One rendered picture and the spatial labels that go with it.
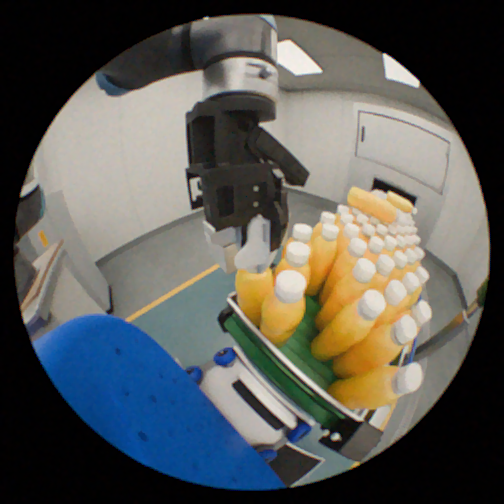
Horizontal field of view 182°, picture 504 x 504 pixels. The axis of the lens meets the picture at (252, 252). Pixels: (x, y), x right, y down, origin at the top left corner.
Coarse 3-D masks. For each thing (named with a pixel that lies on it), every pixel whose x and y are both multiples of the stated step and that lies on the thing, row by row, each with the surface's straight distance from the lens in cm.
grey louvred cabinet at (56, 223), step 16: (48, 208) 170; (64, 208) 203; (48, 224) 168; (64, 224) 189; (32, 240) 183; (48, 240) 173; (64, 240) 176; (80, 240) 213; (32, 256) 190; (80, 256) 195; (80, 272) 179; (96, 272) 219; (96, 288) 196; (112, 304) 219
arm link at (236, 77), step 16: (224, 64) 16; (240, 64) 15; (256, 64) 16; (208, 80) 16; (224, 80) 15; (240, 80) 14; (256, 80) 15; (272, 80) 17; (208, 96) 15; (224, 96) 15; (240, 96) 14; (256, 96) 15; (272, 96) 15
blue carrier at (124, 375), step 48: (48, 336) 10; (96, 336) 12; (144, 336) 19; (96, 384) 10; (144, 384) 14; (192, 384) 26; (144, 432) 11; (192, 432) 17; (192, 480) 13; (240, 480) 18
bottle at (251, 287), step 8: (240, 272) 25; (248, 272) 24; (256, 272) 23; (264, 272) 24; (240, 280) 25; (248, 280) 24; (256, 280) 24; (264, 280) 24; (272, 280) 26; (240, 288) 25; (248, 288) 24; (256, 288) 24; (264, 288) 25; (240, 296) 27; (248, 296) 26; (256, 296) 25; (264, 296) 26; (240, 304) 30; (248, 304) 28; (256, 304) 27; (248, 312) 30; (256, 312) 30; (256, 320) 34
